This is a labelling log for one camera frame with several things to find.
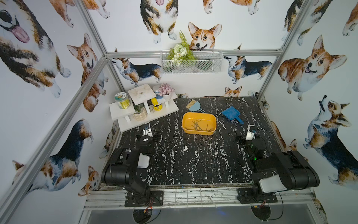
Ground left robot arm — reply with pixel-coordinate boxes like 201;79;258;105
101;132;161;206

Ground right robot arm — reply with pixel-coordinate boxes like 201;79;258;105
236;136;320;197

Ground yellow plastic storage box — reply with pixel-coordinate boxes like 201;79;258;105
182;112;217;135

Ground small plant in woven pot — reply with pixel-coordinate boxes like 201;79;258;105
133;103;147;121

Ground white tiered shelf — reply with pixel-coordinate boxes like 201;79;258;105
110;84;179;132

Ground blue plastic scoop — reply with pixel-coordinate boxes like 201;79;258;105
222;106;244;125

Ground green lidded glass jar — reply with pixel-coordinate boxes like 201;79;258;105
114;92;131;110

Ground pink flowers in white pot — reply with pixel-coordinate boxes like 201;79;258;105
158;83;175;100

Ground light blue hand brush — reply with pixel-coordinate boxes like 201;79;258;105
186;100;205;113

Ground green white artificial plant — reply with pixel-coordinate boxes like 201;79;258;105
167;31;197;66

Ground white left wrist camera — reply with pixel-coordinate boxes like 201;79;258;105
142;123;153;137

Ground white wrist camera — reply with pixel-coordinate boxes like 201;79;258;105
142;123;153;137
245;124;256;141

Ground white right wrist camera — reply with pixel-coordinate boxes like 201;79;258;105
245;124;256;141

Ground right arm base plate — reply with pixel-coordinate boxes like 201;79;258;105
237;188;278;204

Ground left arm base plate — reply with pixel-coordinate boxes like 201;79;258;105
125;190;164;207

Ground white wire wall basket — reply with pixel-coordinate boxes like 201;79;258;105
160;49;223;74

